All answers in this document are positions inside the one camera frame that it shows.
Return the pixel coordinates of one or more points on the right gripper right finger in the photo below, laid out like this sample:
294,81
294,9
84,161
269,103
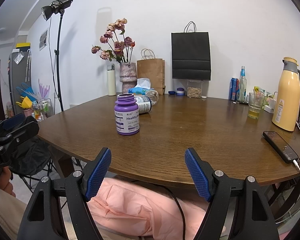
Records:
252,218

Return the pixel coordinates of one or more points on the blue supplement jar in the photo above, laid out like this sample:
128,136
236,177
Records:
144,103

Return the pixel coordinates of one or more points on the person's left hand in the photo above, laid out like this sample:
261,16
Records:
5,183

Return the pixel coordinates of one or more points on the grey refrigerator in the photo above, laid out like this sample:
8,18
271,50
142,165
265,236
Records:
19,78

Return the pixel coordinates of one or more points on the black smartphone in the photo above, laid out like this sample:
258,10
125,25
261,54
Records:
287,154

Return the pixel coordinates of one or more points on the yellow thermos jug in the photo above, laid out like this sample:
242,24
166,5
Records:
288,96

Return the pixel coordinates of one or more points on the cream thermos bottle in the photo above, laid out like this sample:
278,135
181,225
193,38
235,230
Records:
111,80

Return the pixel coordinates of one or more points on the drinking glass with liquid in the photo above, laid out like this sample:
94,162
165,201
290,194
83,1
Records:
255,103

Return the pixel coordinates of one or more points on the purple supplement jar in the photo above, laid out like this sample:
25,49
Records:
126,114

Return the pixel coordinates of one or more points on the snack packets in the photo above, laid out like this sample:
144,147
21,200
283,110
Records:
260,91

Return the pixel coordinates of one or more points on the blue drink can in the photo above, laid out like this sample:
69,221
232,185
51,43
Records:
234,89

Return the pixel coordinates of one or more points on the studio light on stand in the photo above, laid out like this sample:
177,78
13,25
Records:
57,7

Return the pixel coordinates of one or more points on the pink ceramic vase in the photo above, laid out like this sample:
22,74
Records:
128,76

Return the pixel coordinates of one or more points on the dried pink roses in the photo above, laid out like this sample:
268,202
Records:
118,46

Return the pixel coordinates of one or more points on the tissue pack blue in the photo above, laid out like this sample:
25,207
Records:
143,85

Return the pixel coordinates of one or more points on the clear container with grains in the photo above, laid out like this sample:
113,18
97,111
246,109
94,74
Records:
194,89

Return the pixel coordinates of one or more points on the small blue white jar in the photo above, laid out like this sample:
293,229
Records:
180,92

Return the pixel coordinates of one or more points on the clear glass jar lying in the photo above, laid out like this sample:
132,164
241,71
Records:
153,95

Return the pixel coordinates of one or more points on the brown paper bag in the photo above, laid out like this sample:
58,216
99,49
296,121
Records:
152,68

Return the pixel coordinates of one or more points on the black paper bag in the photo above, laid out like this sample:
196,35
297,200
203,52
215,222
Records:
191,59

